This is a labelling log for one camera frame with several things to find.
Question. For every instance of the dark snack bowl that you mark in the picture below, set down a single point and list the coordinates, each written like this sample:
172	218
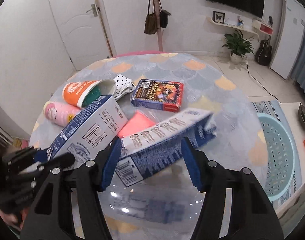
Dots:
301	114

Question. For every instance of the orange white paper cup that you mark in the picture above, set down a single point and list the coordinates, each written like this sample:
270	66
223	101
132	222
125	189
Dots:
76	93

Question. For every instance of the blue card box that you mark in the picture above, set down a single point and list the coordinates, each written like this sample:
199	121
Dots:
158	95

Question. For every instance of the red white shelf box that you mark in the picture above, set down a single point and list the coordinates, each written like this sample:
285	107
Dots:
264	28

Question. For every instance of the black small bag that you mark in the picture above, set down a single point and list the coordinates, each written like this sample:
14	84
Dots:
164	15

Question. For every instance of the light blue plastic basket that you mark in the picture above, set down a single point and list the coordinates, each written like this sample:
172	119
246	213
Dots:
281	156

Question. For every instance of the green potted plant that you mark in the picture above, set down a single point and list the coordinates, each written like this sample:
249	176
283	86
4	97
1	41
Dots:
238	46

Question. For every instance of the polka dot white cloth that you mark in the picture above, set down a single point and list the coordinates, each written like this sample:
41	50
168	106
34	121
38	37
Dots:
124	86

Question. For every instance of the brown tote bag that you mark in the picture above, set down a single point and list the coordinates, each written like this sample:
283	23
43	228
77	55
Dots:
151	19

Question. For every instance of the blue patterned rug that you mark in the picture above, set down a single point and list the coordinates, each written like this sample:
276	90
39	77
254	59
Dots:
273	108

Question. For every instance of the white door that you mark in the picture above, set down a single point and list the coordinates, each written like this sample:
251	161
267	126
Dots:
81	31

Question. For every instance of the blue white milk carton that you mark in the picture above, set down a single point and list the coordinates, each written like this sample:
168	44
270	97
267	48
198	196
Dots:
90	131
153	149

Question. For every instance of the patterned round tablecloth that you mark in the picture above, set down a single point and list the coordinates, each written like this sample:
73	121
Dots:
167	205

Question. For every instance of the white wall shelf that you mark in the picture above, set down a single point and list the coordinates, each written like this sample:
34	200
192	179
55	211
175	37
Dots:
255	34

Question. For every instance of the person's left hand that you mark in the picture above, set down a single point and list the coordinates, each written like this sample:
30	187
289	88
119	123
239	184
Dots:
15	220

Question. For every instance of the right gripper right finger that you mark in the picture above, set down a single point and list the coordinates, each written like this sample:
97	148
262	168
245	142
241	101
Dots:
252	215

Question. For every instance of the white refrigerator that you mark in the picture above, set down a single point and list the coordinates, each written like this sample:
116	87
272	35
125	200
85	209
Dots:
290	38

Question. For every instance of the pink sponge pad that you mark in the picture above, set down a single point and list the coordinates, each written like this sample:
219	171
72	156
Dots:
137	123

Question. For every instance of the framed butterfly picture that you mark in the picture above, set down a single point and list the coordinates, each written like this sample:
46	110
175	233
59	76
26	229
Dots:
218	17

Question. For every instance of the pink plastic bottle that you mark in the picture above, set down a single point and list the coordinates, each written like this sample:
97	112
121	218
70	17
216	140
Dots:
60	113

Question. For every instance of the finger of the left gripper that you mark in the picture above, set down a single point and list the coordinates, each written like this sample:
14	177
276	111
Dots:
28	155
63	161

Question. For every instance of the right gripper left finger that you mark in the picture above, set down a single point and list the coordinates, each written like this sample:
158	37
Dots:
51	217

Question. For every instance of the black guitar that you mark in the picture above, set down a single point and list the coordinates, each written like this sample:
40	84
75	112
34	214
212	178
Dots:
264	53

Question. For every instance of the pink coat rack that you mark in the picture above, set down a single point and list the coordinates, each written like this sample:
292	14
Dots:
159	32

